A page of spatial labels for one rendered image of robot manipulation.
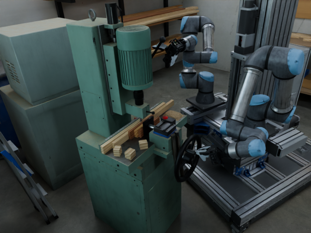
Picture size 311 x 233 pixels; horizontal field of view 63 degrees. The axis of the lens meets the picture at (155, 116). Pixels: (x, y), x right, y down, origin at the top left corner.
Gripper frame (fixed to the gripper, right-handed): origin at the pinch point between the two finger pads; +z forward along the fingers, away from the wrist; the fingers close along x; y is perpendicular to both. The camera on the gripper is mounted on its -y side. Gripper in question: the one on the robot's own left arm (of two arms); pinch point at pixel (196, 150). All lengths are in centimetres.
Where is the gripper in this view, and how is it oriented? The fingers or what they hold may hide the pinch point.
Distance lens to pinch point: 138.0
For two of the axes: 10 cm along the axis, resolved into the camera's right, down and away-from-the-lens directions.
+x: 6.1, -4.1, 6.8
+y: 4.3, 8.9, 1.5
